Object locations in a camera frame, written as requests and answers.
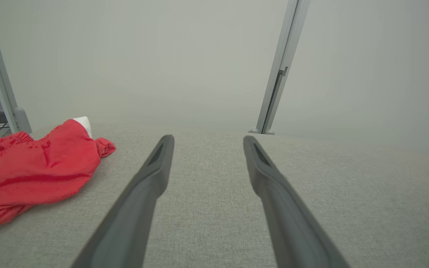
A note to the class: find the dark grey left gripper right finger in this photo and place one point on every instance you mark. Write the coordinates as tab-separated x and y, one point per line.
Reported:
289	219

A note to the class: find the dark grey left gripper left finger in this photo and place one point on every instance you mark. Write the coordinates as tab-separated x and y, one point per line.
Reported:
132	216

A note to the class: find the red shorts with white band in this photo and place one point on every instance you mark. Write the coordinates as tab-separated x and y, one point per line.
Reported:
32	175

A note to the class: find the black power adapter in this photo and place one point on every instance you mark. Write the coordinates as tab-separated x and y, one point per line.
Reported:
1	117

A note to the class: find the grey partition post with two feet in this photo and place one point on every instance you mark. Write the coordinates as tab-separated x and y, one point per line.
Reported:
283	56

